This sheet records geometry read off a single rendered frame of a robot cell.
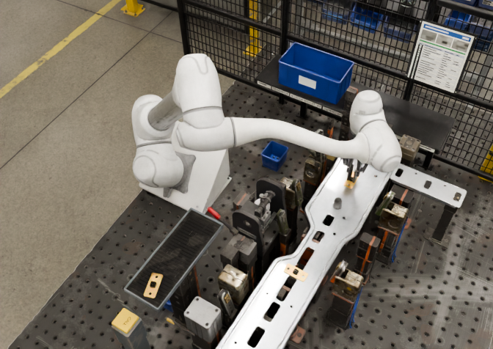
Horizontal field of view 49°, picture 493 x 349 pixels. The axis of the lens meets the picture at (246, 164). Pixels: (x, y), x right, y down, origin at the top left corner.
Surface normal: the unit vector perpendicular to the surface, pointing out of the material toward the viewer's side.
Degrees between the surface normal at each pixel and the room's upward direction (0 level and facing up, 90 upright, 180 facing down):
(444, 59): 90
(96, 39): 0
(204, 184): 43
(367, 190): 0
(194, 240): 0
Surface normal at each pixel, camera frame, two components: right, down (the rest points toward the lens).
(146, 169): -0.36, 0.08
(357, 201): -0.02, -0.65
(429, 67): -0.52, 0.66
